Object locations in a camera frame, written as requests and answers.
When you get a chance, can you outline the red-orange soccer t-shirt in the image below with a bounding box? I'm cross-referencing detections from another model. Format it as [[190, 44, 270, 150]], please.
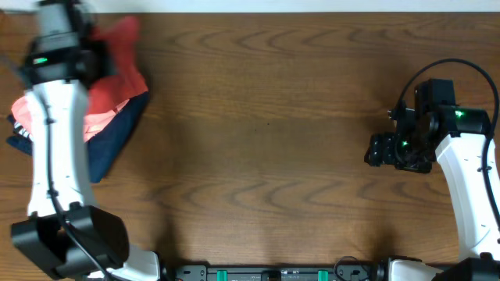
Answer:
[[87, 16, 148, 115]]

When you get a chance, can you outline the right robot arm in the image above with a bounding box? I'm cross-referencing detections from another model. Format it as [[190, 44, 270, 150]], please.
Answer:
[[365, 106, 499, 280]]

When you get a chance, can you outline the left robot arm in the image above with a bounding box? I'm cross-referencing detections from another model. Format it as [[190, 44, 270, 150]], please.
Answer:
[[11, 37, 161, 280]]

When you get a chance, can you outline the folded pink shirt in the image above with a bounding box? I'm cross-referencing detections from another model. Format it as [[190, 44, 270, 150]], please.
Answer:
[[11, 97, 129, 142]]

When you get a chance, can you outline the folded navy garment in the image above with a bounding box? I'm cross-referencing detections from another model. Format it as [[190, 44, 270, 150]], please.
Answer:
[[6, 91, 150, 183]]

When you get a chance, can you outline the black white patterned garment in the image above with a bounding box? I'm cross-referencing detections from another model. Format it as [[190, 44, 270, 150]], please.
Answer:
[[13, 121, 33, 141]]

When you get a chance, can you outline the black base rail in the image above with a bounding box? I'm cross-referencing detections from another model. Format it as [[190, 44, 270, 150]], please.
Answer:
[[163, 256, 388, 281]]

